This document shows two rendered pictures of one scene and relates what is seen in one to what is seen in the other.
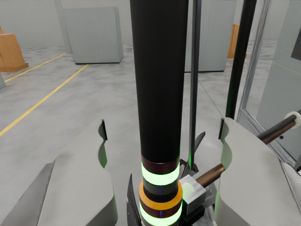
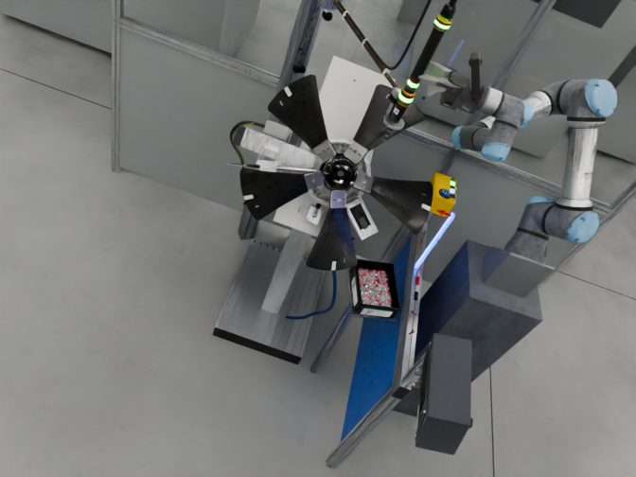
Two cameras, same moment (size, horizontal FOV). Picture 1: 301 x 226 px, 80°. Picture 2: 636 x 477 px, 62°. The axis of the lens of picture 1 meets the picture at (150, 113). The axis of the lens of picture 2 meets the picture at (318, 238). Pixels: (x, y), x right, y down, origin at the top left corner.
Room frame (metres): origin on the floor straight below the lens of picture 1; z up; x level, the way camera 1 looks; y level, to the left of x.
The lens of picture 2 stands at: (0.40, 1.46, 2.40)
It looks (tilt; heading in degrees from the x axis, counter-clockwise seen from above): 47 degrees down; 262
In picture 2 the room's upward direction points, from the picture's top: 24 degrees clockwise
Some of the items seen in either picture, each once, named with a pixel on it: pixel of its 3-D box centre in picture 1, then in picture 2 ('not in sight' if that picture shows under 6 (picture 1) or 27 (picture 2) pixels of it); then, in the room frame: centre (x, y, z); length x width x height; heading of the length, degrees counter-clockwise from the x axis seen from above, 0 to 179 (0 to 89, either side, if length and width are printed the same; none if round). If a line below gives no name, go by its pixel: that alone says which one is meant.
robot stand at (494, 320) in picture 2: not in sight; (445, 340); (-0.54, 0.05, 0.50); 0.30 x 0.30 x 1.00; 0
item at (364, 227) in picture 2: not in sight; (359, 217); (0.07, -0.04, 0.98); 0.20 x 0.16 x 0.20; 87
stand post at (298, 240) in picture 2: not in sight; (287, 266); (0.25, -0.12, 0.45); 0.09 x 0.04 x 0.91; 177
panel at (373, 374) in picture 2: not in sight; (379, 337); (-0.23, 0.11, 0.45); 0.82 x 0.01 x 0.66; 87
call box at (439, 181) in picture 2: not in sight; (439, 195); (-0.25, -0.28, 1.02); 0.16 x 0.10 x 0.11; 87
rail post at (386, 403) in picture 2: not in sight; (359, 432); (-0.21, 0.54, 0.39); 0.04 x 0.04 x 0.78; 87
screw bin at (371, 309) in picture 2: not in sight; (374, 288); (-0.07, 0.17, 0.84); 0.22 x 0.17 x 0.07; 103
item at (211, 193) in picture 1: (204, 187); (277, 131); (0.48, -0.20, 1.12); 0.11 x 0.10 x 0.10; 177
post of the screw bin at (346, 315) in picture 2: not in sight; (337, 331); (-0.05, 0.11, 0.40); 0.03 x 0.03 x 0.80; 12
